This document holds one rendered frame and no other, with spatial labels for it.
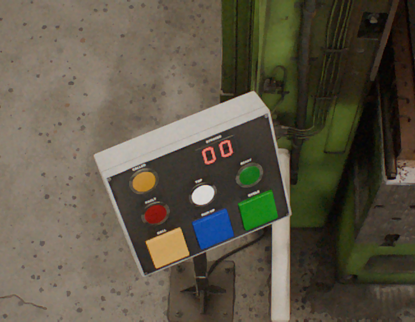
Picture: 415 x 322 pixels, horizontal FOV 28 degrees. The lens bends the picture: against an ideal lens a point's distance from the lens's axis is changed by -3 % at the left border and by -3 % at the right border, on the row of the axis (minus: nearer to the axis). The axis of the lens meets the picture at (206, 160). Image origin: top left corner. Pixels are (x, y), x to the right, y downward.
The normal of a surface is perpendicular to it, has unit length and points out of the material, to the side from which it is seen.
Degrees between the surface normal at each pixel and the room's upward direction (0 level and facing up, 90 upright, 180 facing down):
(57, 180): 0
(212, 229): 60
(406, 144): 0
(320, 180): 90
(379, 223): 90
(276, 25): 90
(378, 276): 89
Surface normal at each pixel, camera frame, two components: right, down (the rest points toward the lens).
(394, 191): -0.03, 0.92
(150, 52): -0.02, -0.39
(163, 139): -0.22, -0.76
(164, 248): 0.33, 0.53
